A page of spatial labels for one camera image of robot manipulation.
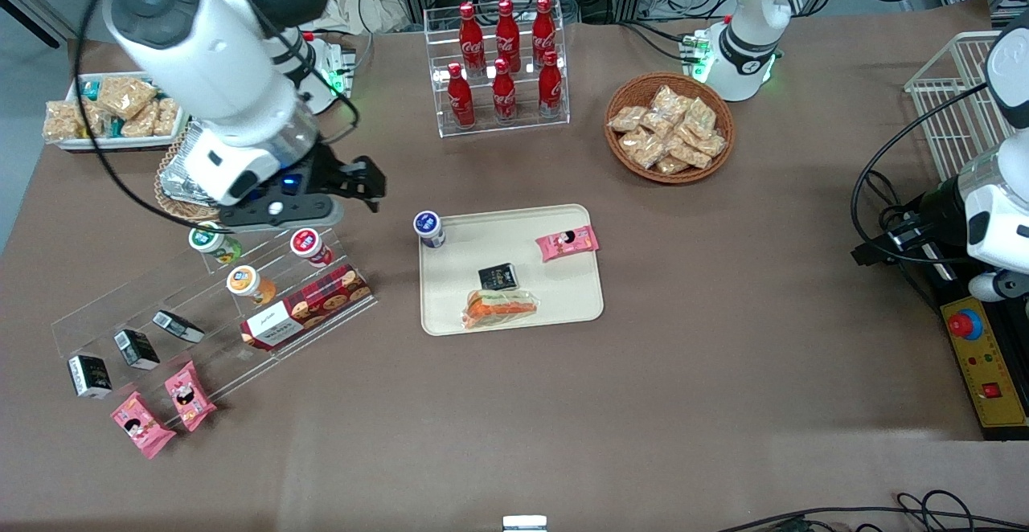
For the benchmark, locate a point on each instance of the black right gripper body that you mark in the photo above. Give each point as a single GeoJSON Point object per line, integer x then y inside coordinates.
{"type": "Point", "coordinates": [331, 173]}

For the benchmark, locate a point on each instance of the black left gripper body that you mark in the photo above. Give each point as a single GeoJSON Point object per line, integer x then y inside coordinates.
{"type": "Point", "coordinates": [936, 207]}

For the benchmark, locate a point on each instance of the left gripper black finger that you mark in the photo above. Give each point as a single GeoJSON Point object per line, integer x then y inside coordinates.
{"type": "Point", "coordinates": [872, 254]}
{"type": "Point", "coordinates": [904, 227]}

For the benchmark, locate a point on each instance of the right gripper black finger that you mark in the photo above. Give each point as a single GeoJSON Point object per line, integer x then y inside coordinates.
{"type": "Point", "coordinates": [366, 196]}
{"type": "Point", "coordinates": [373, 174]}

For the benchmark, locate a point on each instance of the triangle sandwich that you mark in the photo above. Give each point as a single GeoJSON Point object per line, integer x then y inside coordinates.
{"type": "Point", "coordinates": [498, 309]}

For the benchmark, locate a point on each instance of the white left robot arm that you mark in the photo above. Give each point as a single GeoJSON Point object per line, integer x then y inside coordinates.
{"type": "Point", "coordinates": [752, 2]}

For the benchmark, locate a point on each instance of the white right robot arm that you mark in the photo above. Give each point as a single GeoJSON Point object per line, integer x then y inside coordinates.
{"type": "Point", "coordinates": [209, 50]}

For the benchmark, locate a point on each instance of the white rectangular tray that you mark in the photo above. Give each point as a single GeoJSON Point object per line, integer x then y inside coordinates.
{"type": "Point", "coordinates": [96, 145]}

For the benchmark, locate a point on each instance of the beige plastic serving tray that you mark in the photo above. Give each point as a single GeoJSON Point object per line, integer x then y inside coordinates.
{"type": "Point", "coordinates": [563, 299]}

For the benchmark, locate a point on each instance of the blue-lidded drink cup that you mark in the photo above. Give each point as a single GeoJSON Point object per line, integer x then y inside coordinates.
{"type": "Point", "coordinates": [428, 227]}

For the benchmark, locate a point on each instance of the red-lidded drink cup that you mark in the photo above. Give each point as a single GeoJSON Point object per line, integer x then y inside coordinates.
{"type": "Point", "coordinates": [309, 245]}

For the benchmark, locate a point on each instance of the clear acrylic bottle rack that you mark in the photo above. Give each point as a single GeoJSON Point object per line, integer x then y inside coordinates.
{"type": "Point", "coordinates": [438, 126]}

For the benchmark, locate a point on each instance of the red cola bottle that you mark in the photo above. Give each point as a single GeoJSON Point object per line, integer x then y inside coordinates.
{"type": "Point", "coordinates": [543, 30]}
{"type": "Point", "coordinates": [550, 90]}
{"type": "Point", "coordinates": [461, 102]}
{"type": "Point", "coordinates": [507, 34]}
{"type": "Point", "coordinates": [504, 96]}
{"type": "Point", "coordinates": [471, 38]}

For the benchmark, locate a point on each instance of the green-lidded drink cup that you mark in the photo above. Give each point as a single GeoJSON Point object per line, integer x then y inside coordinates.
{"type": "Point", "coordinates": [211, 243]}

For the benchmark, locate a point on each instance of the orange-lidded drink cup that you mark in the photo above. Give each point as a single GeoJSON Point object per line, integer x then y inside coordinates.
{"type": "Point", "coordinates": [248, 283]}

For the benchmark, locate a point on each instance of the red cookie box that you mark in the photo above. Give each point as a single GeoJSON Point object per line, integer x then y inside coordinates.
{"type": "Point", "coordinates": [305, 308]}

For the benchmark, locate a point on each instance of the silver foil container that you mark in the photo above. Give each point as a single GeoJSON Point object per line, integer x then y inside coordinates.
{"type": "Point", "coordinates": [181, 174]}

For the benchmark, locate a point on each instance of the oval wicker basket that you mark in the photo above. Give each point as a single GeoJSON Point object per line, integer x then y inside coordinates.
{"type": "Point", "coordinates": [173, 209]}

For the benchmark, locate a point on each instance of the small black box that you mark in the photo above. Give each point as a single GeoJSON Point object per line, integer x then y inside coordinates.
{"type": "Point", "coordinates": [182, 328]}
{"type": "Point", "coordinates": [89, 376]}
{"type": "Point", "coordinates": [498, 277]}
{"type": "Point", "coordinates": [136, 349]}

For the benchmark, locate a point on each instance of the clear rice cracker packet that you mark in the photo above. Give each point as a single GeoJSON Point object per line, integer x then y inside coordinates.
{"type": "Point", "coordinates": [711, 145]}
{"type": "Point", "coordinates": [657, 124]}
{"type": "Point", "coordinates": [689, 154]}
{"type": "Point", "coordinates": [61, 120]}
{"type": "Point", "coordinates": [670, 101]}
{"type": "Point", "coordinates": [166, 118]}
{"type": "Point", "coordinates": [641, 149]}
{"type": "Point", "coordinates": [92, 118]}
{"type": "Point", "coordinates": [627, 119]}
{"type": "Point", "coordinates": [700, 117]}
{"type": "Point", "coordinates": [120, 96]}
{"type": "Point", "coordinates": [671, 166]}
{"type": "Point", "coordinates": [140, 123]}

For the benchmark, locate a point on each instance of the yellow emergency stop box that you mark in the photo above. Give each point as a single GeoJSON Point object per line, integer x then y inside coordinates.
{"type": "Point", "coordinates": [989, 371]}

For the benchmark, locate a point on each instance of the clear acrylic stepped shelf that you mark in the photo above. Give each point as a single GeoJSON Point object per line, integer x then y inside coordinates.
{"type": "Point", "coordinates": [201, 307]}

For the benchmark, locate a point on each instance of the teal snack packet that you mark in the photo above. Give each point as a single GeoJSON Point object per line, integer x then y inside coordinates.
{"type": "Point", "coordinates": [90, 90]}
{"type": "Point", "coordinates": [116, 128]}

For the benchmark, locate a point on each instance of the pink snack packet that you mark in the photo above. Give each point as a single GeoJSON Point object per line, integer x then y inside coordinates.
{"type": "Point", "coordinates": [190, 397]}
{"type": "Point", "coordinates": [567, 243]}
{"type": "Point", "coordinates": [141, 426]}

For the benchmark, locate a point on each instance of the round wicker basket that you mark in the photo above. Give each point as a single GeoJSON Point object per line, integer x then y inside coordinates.
{"type": "Point", "coordinates": [623, 162]}

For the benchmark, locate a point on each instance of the small white object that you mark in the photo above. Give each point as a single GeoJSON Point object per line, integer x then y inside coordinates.
{"type": "Point", "coordinates": [524, 524]}

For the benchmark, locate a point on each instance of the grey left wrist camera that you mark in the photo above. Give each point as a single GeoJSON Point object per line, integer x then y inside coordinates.
{"type": "Point", "coordinates": [997, 285]}

